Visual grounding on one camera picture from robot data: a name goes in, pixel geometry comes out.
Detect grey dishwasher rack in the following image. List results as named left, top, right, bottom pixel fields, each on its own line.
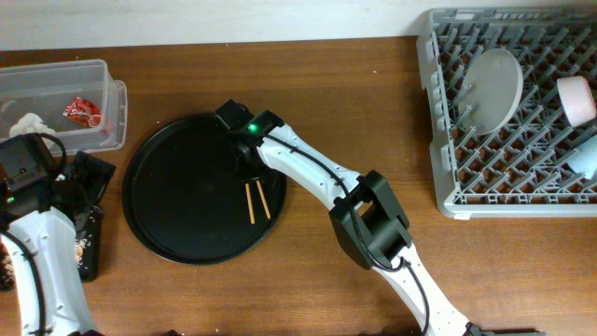
left=417, top=8, right=596, bottom=219

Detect white bowl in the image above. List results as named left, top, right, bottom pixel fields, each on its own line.
left=556, top=76, right=596, bottom=127

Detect large white plate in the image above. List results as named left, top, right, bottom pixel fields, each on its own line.
left=457, top=49, right=523, bottom=135

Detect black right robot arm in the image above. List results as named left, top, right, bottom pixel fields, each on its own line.
left=215, top=100, right=484, bottom=336

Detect pile of rice waste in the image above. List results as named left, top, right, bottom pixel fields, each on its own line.
left=75, top=239, right=88, bottom=268

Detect white tissue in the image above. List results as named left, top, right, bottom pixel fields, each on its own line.
left=9, top=113, right=56, bottom=137

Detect red snack wrapper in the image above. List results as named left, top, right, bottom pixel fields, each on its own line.
left=62, top=97, right=102, bottom=128

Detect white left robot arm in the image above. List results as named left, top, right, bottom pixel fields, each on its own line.
left=1, top=133, right=116, bottom=336

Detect round black tray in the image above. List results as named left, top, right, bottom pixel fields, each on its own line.
left=122, top=114, right=287, bottom=265

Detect black food waste bin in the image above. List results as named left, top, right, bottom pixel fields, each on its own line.
left=1, top=205, right=104, bottom=292

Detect clear plastic waste bin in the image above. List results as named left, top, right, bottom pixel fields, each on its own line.
left=1, top=60, right=128, bottom=155

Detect light blue cup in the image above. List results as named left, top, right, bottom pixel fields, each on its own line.
left=567, top=135, right=597, bottom=179

